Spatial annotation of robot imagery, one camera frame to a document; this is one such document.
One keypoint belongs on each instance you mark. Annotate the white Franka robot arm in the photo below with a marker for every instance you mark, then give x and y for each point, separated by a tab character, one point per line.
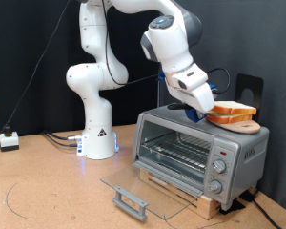
98	127

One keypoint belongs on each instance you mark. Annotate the white emergency stop box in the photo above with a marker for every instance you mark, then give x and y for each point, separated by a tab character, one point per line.
9	140

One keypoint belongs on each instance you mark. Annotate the white bread slice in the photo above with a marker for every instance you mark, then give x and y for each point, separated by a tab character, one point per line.
228	119
235	108

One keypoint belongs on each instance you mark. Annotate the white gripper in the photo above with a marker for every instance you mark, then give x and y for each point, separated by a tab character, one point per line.
194	89

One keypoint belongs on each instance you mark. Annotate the silver oven knob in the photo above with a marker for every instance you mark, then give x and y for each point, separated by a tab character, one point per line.
215	186
219	166

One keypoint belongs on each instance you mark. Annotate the black spatula blue grip block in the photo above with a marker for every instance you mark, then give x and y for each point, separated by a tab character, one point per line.
192	115

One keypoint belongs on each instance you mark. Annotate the silver toaster oven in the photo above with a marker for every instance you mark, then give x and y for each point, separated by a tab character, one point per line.
254	165

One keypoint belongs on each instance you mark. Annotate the black metal bracket with hole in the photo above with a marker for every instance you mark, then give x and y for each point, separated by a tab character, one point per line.
257	86

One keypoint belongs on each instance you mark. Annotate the slotted wooden block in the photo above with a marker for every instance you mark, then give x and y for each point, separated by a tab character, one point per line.
211	208

